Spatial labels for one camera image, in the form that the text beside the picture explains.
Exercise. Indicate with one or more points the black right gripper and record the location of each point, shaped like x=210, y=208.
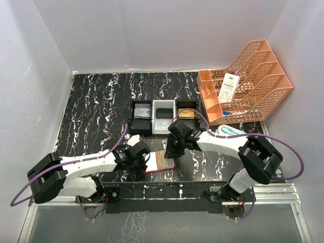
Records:
x=171, y=152

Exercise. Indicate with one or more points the white VIP card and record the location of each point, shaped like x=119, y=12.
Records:
x=142, y=110

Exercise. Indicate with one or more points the orange plastic desk organizer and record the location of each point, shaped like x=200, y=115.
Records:
x=263, y=85

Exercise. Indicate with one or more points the black bin right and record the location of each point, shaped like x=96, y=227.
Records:
x=189, y=104

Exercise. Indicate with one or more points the brown credit card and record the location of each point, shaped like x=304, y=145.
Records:
x=163, y=163

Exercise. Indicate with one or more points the red leather card holder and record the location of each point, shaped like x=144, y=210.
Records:
x=151, y=166

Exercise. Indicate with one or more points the black card in white bin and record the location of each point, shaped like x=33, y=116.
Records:
x=164, y=113

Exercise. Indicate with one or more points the black bin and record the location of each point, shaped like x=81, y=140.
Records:
x=189, y=104
x=140, y=120

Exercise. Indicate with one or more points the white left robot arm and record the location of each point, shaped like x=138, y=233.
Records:
x=76, y=176

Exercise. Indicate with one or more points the gold card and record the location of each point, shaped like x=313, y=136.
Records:
x=186, y=114

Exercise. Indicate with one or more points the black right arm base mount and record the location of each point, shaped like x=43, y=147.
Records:
x=238, y=205

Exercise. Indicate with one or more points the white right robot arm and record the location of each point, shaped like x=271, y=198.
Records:
x=260, y=159

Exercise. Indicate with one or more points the black bin left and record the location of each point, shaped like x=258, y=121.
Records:
x=140, y=120

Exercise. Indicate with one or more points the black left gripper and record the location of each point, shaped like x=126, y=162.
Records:
x=141, y=166

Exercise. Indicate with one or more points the aluminium frame rail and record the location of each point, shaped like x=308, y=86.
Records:
x=166, y=220

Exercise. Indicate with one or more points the white bin middle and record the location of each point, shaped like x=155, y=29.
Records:
x=160, y=125

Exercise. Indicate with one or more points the white blue tape dispenser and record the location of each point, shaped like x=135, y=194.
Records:
x=228, y=130

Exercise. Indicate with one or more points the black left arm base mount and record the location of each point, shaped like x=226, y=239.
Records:
x=106, y=196

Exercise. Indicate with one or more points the white paper receipt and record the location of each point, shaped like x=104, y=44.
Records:
x=228, y=88

